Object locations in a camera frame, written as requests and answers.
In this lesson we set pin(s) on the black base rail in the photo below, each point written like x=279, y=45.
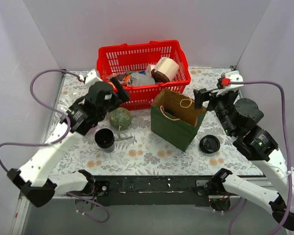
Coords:
x=150, y=190

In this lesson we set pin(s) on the red plastic shopping basket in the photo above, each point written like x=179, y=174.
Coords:
x=123, y=60

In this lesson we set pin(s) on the green paper bag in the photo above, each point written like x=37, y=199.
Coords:
x=175, y=118

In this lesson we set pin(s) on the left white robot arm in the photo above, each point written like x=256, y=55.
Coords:
x=34, y=178

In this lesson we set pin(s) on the green round melon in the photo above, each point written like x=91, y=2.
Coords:
x=120, y=119

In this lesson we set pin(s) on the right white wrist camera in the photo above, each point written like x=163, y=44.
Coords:
x=229, y=81

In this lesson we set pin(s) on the floral table mat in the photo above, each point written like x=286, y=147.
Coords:
x=148, y=154

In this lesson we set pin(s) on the grey plastic pouch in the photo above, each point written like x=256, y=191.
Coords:
x=138, y=79

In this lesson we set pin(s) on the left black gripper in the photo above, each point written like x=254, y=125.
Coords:
x=115, y=98

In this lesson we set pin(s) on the pink small roll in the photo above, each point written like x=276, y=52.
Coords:
x=149, y=69

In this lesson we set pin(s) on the stack of black lids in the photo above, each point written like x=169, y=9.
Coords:
x=209, y=144

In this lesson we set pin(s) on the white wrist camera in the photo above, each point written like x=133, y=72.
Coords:
x=90, y=78
x=229, y=81

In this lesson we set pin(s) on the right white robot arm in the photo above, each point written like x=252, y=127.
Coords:
x=239, y=118

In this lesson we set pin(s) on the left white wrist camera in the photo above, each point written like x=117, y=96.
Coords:
x=90, y=78

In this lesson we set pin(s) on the dark coffee cup left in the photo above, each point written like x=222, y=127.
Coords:
x=105, y=139

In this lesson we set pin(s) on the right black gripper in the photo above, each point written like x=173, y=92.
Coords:
x=211, y=97

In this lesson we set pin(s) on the beige and brown roll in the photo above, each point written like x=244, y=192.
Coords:
x=165, y=70

